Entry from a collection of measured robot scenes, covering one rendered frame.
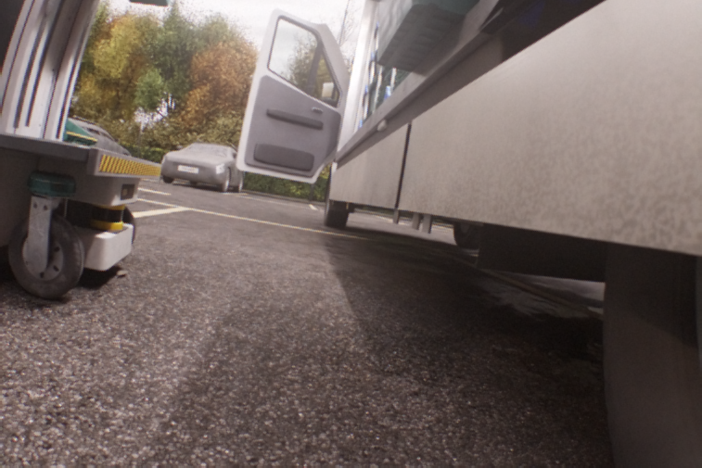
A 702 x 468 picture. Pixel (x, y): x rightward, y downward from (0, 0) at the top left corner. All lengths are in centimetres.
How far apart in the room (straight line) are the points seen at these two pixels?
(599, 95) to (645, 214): 11
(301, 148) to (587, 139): 374
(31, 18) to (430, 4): 89
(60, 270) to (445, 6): 87
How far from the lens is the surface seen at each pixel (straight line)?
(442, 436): 58
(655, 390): 40
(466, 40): 65
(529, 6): 53
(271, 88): 394
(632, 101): 31
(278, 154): 384
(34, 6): 108
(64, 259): 84
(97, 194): 94
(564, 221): 34
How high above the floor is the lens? 30
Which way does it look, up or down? level
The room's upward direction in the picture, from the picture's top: 10 degrees clockwise
